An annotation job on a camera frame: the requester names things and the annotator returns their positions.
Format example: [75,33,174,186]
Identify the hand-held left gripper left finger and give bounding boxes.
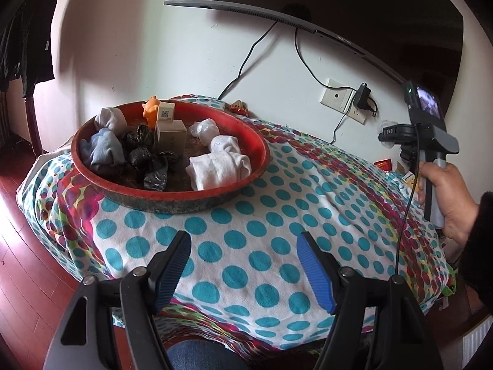
[43,230,192,370]

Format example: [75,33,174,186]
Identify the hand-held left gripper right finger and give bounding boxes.
[296,231,438,370]

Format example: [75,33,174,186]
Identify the black plastic bag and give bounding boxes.
[123,124,155,149]
[143,164,170,192]
[159,150,180,171]
[128,146,159,171]

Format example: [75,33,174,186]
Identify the large white sock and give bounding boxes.
[185,151,252,192]

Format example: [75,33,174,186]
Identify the large paper box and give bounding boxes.
[155,119,189,151]

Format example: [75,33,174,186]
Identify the blue striped grey sock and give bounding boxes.
[79,129,126,177]

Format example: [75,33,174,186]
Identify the white sock ball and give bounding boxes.
[94,107,128,130]
[210,136,242,155]

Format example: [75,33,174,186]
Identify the knotted white sock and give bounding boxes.
[189,119,218,140]

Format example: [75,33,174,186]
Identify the small paper box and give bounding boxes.
[156,101,176,122]

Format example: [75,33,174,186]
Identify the orange toy figure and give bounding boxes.
[142,96,161,130]

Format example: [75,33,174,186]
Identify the person's right hand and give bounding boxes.
[418,159,481,242]

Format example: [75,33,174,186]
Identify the black power adapter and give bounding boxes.
[354,83,372,110]

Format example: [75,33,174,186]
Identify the polka dot blanket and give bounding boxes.
[17,93,459,351]

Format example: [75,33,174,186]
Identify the person's leg in jeans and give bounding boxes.
[165,339,251,370]

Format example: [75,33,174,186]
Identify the curved black television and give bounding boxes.
[164,0,465,97]

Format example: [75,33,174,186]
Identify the white ribbed panel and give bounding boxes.
[460,316,493,370]

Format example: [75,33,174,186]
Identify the hanging black clothes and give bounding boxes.
[0,0,57,99]

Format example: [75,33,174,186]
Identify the black clip-on camera mount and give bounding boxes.
[400,143,420,174]

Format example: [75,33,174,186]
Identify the white power wall socket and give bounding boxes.
[348,106,368,125]

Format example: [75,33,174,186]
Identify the black adapter cable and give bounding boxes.
[332,102,357,145]

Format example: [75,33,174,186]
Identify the white coaxial wall plate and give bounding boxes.
[320,78,357,114]

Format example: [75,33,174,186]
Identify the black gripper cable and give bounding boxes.
[395,125,420,278]

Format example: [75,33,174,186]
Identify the black television signal cable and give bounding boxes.
[295,29,332,88]

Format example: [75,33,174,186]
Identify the black television power cable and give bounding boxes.
[218,21,279,101]

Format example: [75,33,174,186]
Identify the dark wooden furniture post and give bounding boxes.
[23,92,45,155]

